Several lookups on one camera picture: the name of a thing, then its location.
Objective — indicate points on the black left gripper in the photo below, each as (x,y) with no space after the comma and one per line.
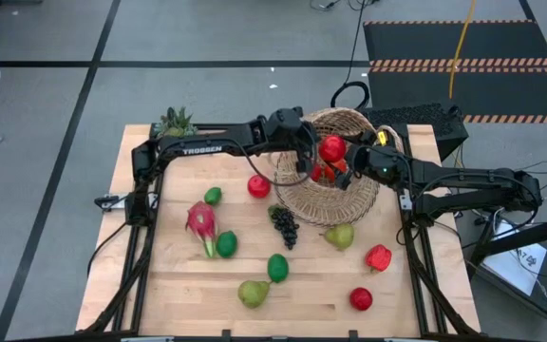
(302,138)

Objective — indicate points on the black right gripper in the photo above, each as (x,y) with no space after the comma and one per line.
(373,164)

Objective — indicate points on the orange red tomato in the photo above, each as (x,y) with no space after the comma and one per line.
(339,165)

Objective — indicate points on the green pear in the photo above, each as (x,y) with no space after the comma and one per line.
(342,236)
(253,294)

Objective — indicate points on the red bell pepper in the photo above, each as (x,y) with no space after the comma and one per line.
(378,258)

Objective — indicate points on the large green lime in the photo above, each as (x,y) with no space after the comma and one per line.
(277,268)
(227,244)

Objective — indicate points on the pink dragon fruit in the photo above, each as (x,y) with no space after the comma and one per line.
(201,222)

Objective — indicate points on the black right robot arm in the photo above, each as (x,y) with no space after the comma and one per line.
(468,183)

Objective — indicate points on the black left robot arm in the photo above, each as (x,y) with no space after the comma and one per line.
(197,147)

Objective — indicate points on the yellow tag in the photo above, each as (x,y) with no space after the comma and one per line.
(382,138)

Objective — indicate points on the black computer case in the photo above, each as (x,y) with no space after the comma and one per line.
(425,119)

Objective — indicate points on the dark grape bunch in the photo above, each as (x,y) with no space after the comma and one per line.
(285,228)

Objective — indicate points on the small green lime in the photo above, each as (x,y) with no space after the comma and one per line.
(213,195)

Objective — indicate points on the potted succulent plant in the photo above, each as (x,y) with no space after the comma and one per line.
(176,121)

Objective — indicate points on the black hazard-striped floor mat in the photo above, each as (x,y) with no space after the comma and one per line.
(444,43)

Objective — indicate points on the black stand bar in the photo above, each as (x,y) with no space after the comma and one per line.
(530,236)

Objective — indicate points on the white paper sheet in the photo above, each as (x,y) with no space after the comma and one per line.
(515,268)

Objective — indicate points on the black aluminium table frame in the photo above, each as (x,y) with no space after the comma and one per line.
(202,126)

